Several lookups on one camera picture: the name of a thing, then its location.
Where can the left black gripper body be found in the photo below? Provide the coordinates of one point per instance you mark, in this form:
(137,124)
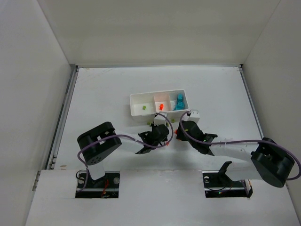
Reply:
(163,129)

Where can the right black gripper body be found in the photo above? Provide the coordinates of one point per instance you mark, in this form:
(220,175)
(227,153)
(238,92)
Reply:
(184,128)

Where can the large blue lego brick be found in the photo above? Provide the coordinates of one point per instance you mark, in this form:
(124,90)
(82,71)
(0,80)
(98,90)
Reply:
(179,105)

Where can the blue lego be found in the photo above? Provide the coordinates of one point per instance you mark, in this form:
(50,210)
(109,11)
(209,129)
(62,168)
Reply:
(180,98)

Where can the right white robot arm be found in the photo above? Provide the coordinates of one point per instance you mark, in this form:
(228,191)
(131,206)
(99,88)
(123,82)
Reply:
(251,159)

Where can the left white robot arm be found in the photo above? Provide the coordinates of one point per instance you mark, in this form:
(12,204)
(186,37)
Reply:
(101,141)

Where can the white three-compartment sorting tray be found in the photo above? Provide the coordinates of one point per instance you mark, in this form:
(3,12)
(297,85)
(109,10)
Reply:
(152,100)

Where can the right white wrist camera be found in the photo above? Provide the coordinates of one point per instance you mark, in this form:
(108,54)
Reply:
(193,115)

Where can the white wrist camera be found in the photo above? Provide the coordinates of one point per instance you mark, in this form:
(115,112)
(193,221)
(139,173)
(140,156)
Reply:
(160,118)
(193,115)

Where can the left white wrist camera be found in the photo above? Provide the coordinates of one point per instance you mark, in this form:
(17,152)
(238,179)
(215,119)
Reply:
(160,118)

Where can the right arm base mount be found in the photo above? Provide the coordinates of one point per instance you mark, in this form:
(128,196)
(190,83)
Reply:
(218,185)

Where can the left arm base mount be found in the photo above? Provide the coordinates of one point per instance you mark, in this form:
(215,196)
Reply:
(106,187)

